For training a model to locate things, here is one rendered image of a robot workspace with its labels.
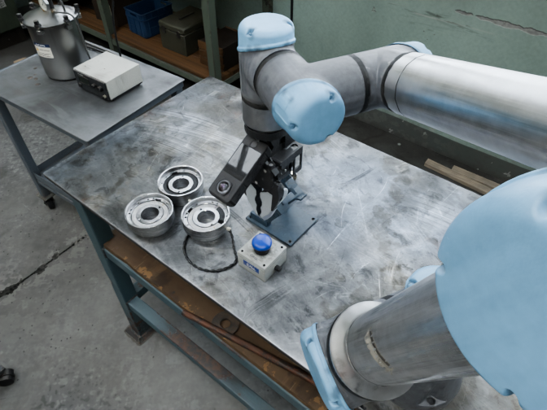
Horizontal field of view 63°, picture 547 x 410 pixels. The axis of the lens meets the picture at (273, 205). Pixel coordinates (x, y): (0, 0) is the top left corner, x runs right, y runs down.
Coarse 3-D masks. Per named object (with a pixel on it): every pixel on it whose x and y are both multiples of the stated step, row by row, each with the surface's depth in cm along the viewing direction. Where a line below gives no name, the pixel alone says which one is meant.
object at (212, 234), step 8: (192, 200) 98; (200, 200) 99; (208, 200) 100; (216, 200) 99; (184, 208) 96; (192, 208) 98; (200, 208) 98; (208, 208) 98; (184, 216) 96; (200, 216) 98; (208, 216) 99; (216, 216) 96; (184, 224) 93; (200, 224) 95; (208, 224) 95; (224, 224) 93; (192, 232) 93; (200, 232) 92; (208, 232) 92; (216, 232) 93; (224, 232) 95; (200, 240) 95; (208, 240) 95
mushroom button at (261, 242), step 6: (258, 234) 87; (264, 234) 87; (252, 240) 86; (258, 240) 86; (264, 240) 86; (270, 240) 86; (252, 246) 86; (258, 246) 85; (264, 246) 85; (270, 246) 86
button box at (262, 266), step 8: (272, 240) 90; (248, 248) 88; (272, 248) 88; (280, 248) 88; (240, 256) 88; (248, 256) 87; (256, 256) 87; (264, 256) 87; (272, 256) 87; (280, 256) 88; (240, 264) 90; (248, 264) 88; (256, 264) 86; (264, 264) 85; (272, 264) 87; (280, 264) 90; (256, 272) 87; (264, 272) 85; (272, 272) 88; (264, 280) 87
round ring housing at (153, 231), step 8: (136, 200) 99; (144, 200) 100; (152, 200) 100; (160, 200) 100; (168, 200) 98; (128, 208) 97; (144, 208) 98; (152, 208) 99; (160, 208) 98; (168, 208) 98; (128, 216) 96; (144, 216) 99; (160, 216) 96; (168, 216) 95; (128, 224) 94; (160, 224) 93; (168, 224) 95; (136, 232) 94; (144, 232) 93; (152, 232) 94; (160, 232) 95
